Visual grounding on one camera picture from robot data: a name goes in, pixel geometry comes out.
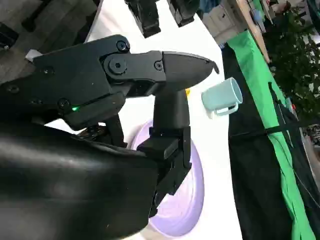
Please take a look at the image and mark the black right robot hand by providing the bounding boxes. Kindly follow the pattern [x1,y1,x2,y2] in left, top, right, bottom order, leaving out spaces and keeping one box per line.
[0,34,221,240]

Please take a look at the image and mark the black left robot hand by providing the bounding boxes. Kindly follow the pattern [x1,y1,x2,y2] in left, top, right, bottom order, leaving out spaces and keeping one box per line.
[124,0,196,39]

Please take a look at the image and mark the wooden board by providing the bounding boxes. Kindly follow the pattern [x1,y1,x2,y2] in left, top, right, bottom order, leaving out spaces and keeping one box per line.
[233,0,272,63]

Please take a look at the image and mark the pale green mug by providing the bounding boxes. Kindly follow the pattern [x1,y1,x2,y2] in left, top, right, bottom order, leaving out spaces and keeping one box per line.
[201,76,244,116]

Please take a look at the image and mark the green cloth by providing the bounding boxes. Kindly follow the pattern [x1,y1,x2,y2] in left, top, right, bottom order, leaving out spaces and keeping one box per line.
[226,29,317,240]

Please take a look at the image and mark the lilac plate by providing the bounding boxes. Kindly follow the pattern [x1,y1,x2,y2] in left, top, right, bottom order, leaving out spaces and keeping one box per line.
[126,118,206,237]

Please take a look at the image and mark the green leafy plant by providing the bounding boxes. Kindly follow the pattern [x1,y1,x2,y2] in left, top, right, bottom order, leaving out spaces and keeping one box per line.
[264,4,320,123]

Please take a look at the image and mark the black cloth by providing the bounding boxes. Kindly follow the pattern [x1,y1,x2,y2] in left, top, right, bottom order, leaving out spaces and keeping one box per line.
[221,44,320,240]

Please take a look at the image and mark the black cable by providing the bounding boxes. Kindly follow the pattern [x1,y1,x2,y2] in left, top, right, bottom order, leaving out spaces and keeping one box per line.
[229,121,302,138]

